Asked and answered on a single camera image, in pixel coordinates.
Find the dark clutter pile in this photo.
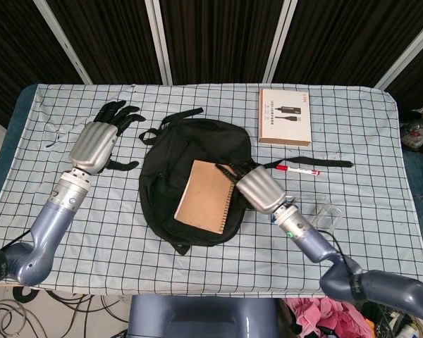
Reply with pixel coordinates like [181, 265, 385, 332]
[362, 301, 423, 338]

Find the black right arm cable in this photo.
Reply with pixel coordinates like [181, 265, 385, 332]
[319, 230, 355, 273]

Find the red and white marker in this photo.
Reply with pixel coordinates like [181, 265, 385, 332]
[275, 164, 321, 177]

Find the white partition frame post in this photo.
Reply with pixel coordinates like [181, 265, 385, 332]
[144, 0, 173, 85]
[262, 0, 299, 84]
[34, 0, 93, 85]
[375, 15, 423, 89]

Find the clear plastic bottle green label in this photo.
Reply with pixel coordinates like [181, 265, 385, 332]
[309, 203, 345, 236]

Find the checkered white tablecloth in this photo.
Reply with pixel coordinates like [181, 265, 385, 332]
[0, 83, 423, 299]

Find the blue-grey robot torso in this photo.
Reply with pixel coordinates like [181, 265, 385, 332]
[128, 294, 281, 338]

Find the black backpack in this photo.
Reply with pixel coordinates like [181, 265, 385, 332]
[137, 108, 353, 256]

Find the white cable product box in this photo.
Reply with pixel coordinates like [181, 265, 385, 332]
[257, 87, 312, 146]

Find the pink cloth pile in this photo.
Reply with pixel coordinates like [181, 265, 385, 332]
[285, 297, 367, 338]

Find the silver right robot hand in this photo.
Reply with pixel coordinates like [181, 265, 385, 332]
[214, 160, 287, 215]

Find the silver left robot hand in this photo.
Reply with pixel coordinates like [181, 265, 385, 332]
[68, 100, 146, 175]

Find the brown spiral notebook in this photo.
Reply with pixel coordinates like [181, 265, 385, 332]
[174, 159, 236, 235]

